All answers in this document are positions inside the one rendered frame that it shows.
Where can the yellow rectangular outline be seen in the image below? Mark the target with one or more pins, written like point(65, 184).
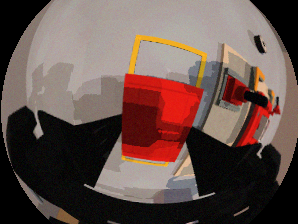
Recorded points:
point(175, 44)

